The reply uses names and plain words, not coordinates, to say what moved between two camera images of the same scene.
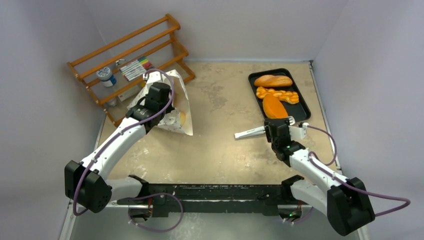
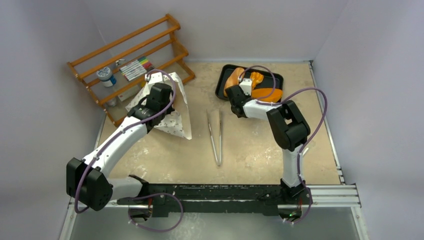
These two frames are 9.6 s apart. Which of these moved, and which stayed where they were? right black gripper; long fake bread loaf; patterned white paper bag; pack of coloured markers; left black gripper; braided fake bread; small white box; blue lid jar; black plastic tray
Moved: black plastic tray; braided fake bread; right black gripper; long fake bread loaf
Stayed: patterned white paper bag; blue lid jar; left black gripper; small white box; pack of coloured markers
